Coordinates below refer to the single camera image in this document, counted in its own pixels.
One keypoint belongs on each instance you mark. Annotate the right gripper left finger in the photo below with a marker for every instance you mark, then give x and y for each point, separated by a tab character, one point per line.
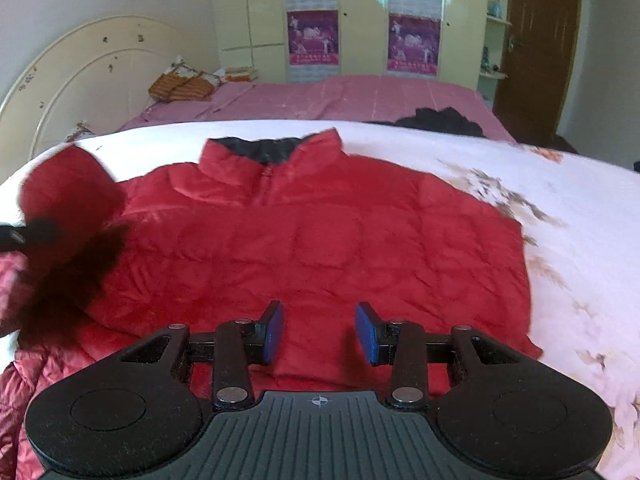
238	345

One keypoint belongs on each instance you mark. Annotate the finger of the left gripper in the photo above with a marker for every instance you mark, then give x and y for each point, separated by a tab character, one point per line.
34	234

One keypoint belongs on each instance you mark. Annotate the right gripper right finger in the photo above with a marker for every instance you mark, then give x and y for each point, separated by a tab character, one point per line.
400	345

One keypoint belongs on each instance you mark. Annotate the red quilted puffer jacket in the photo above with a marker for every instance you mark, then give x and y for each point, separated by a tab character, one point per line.
203	242

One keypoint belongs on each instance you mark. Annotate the cream arched headboard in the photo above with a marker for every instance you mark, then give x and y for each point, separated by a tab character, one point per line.
93	80

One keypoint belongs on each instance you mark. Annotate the orange striped folded cloth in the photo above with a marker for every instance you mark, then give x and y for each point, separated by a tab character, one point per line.
182	83

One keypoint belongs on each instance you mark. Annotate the white floral bed quilt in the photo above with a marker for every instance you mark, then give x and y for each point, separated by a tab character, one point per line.
579	220

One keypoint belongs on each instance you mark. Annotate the black garment on bed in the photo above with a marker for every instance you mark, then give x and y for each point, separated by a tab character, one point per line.
448	120

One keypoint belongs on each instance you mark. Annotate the pink bed sheet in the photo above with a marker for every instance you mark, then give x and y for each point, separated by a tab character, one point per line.
361	98

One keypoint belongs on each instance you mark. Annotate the stack of books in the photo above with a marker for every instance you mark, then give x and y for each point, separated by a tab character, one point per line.
240	74

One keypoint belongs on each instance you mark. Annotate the lower right pink poster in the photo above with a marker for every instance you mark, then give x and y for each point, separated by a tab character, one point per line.
413	45

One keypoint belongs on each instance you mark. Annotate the cream wardrobe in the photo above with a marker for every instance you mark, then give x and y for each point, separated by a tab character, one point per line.
255	33

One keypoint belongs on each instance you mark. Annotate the lower left pink poster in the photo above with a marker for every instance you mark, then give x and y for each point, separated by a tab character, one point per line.
313	45

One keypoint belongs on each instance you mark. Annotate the brown wooden door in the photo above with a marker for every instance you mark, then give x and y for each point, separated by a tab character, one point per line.
538	61

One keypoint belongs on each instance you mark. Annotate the corner wall shelves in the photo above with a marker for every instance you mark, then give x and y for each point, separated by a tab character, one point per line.
497	28

